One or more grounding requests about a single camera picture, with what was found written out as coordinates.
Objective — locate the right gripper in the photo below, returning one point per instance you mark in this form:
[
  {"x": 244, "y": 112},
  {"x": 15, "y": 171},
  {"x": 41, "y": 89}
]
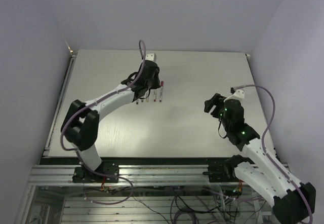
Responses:
[{"x": 217, "y": 100}]

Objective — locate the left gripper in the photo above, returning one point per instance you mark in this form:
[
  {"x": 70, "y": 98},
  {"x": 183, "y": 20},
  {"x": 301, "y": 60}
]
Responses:
[{"x": 157, "y": 84}]

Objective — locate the red marker pen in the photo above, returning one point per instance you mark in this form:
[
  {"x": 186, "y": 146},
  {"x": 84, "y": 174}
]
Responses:
[{"x": 154, "y": 95}]

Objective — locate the purple marker pen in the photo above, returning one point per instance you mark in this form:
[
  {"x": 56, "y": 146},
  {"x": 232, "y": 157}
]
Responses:
[{"x": 161, "y": 94}]

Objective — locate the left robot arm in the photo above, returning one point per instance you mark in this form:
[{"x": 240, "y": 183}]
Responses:
[{"x": 80, "y": 127}]

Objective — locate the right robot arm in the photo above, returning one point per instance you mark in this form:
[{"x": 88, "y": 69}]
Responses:
[{"x": 291, "y": 200}]

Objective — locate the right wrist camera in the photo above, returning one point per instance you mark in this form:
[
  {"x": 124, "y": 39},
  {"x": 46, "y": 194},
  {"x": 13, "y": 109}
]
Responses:
[{"x": 236, "y": 94}]

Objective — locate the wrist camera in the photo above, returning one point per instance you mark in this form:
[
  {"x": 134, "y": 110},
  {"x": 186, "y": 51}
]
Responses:
[
  {"x": 236, "y": 94},
  {"x": 151, "y": 57}
]

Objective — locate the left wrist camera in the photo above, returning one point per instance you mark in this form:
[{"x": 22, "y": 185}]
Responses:
[{"x": 151, "y": 57}]

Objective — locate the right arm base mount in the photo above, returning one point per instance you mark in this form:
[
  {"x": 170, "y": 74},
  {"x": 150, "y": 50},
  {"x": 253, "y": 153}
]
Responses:
[{"x": 218, "y": 171}]

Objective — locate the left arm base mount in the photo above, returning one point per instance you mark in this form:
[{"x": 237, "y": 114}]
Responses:
[{"x": 108, "y": 172}]

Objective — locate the aluminium frame rail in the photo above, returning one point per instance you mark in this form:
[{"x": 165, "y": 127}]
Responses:
[{"x": 144, "y": 175}]

